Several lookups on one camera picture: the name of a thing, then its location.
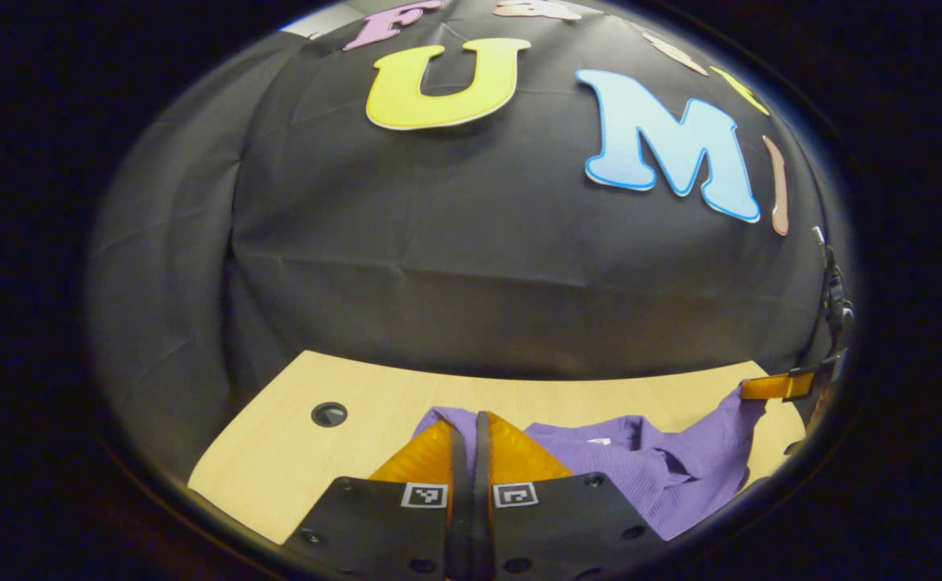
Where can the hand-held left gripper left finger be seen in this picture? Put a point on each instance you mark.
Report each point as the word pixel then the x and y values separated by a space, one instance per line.
pixel 458 524

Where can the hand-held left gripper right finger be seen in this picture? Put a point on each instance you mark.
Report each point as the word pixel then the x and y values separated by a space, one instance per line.
pixel 481 524

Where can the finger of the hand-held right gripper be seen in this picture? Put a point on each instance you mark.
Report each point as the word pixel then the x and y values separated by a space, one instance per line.
pixel 765 387

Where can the purple shirt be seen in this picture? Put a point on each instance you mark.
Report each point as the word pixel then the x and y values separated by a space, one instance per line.
pixel 664 476

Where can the black backdrop cloth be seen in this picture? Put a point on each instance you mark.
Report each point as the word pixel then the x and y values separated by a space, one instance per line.
pixel 438 266

